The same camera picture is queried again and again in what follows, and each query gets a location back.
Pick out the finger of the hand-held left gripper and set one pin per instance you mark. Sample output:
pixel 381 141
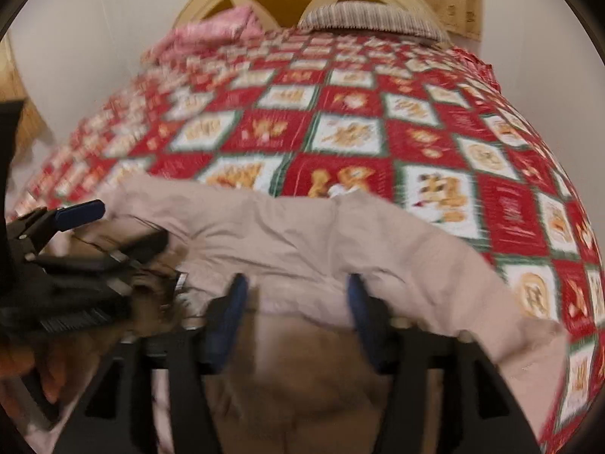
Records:
pixel 80 213
pixel 146 245

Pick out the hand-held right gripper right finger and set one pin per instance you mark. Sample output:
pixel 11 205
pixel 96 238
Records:
pixel 366 317

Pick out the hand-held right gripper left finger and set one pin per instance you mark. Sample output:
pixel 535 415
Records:
pixel 227 321

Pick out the beige puffer jacket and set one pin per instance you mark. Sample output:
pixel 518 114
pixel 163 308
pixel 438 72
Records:
pixel 283 246

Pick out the person's left hand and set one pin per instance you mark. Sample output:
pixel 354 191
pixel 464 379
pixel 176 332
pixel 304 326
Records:
pixel 28 369

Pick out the wide cream floral curtain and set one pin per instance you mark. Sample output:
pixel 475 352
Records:
pixel 35 120

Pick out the bed with red patchwork bedspread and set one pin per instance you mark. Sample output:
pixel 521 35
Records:
pixel 349 132

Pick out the pink floral blanket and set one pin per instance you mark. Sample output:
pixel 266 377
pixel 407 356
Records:
pixel 208 33

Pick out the red striped cloth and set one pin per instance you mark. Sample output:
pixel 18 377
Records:
pixel 472 64

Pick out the striped pillow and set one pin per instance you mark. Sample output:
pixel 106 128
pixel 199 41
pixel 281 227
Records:
pixel 373 19

